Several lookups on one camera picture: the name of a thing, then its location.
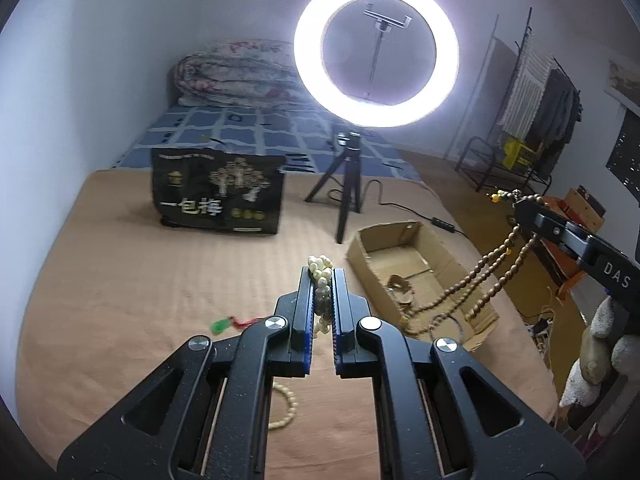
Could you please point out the phone holder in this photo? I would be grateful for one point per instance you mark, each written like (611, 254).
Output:
(387, 19)

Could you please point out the folded floral quilt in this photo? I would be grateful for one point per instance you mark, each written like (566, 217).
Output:
(230, 72)

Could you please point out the orange cardboard box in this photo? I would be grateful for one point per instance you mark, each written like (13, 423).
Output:
(582, 210)

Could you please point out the black clothes rack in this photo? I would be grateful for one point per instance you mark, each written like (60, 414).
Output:
(525, 35)

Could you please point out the wall picture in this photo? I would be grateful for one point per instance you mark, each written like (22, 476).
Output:
(625, 80)

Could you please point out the striped white garment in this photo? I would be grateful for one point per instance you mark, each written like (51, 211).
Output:
(525, 90)

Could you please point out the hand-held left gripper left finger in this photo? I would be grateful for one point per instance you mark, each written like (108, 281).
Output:
(306, 330)

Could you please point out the black printed bag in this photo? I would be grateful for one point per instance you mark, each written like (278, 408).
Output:
(200, 195)

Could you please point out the blue checkered bedsheet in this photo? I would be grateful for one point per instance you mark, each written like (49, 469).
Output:
(280, 132)

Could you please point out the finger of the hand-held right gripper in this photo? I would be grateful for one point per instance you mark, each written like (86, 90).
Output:
(550, 222)

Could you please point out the dark wall poster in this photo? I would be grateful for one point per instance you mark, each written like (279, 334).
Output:
(625, 152)

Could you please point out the black tripod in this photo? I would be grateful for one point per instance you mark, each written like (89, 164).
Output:
(347, 180)

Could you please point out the dark hanging garment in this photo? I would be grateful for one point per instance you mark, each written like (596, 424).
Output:
(555, 120)

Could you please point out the black bangle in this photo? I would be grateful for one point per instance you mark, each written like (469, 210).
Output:
(434, 321)

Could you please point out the person's right hand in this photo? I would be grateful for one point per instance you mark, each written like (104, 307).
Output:
(595, 357)

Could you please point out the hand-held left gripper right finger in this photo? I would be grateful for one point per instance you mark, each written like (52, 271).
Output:
(340, 330)

